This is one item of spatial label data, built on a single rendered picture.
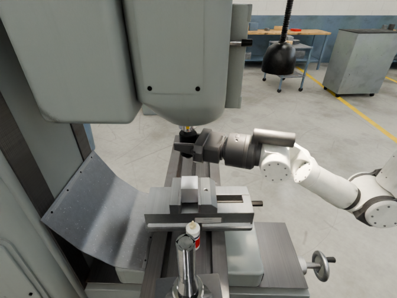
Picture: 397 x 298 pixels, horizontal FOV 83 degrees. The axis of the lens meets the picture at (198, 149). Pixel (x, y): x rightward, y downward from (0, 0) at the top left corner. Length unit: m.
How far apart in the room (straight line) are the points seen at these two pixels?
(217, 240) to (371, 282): 1.47
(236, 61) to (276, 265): 0.74
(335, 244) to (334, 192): 1.52
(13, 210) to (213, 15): 0.60
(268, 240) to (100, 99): 0.83
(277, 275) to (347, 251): 1.23
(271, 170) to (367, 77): 4.75
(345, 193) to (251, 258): 0.39
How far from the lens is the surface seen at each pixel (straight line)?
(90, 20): 0.44
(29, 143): 0.67
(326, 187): 0.62
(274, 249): 1.02
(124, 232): 0.86
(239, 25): 0.51
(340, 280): 1.97
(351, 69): 4.97
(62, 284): 0.92
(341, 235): 2.22
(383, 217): 0.66
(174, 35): 0.43
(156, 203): 0.77
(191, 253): 0.29
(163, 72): 0.44
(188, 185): 0.70
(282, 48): 0.55
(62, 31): 0.46
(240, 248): 0.88
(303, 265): 1.10
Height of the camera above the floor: 1.56
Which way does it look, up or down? 34 degrees down
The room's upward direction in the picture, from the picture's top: straight up
